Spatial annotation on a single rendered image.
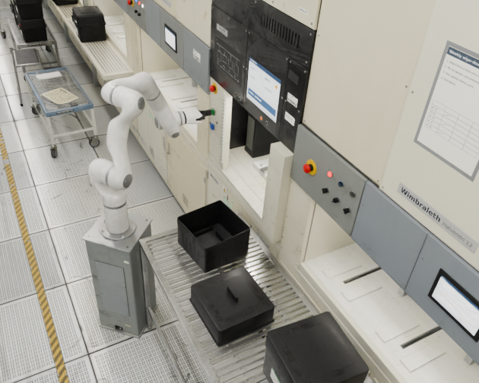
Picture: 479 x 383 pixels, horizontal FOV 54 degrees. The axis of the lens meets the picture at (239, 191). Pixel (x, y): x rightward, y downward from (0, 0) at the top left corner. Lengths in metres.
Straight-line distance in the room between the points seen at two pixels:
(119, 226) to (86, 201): 1.55
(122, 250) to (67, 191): 1.79
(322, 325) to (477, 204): 0.80
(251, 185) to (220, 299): 0.86
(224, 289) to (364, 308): 0.63
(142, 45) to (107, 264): 1.99
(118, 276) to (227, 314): 0.84
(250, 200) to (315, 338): 1.04
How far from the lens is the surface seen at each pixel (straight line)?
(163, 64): 4.18
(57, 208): 4.11
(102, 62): 4.51
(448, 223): 1.56
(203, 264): 2.38
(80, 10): 5.02
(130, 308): 2.93
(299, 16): 1.96
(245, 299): 2.18
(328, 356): 1.88
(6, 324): 3.39
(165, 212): 3.93
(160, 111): 2.58
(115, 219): 2.56
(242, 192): 2.73
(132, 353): 3.07
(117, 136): 2.35
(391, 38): 1.60
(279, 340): 1.89
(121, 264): 2.66
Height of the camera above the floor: 2.55
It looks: 38 degrees down
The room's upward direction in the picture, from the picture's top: 4 degrees clockwise
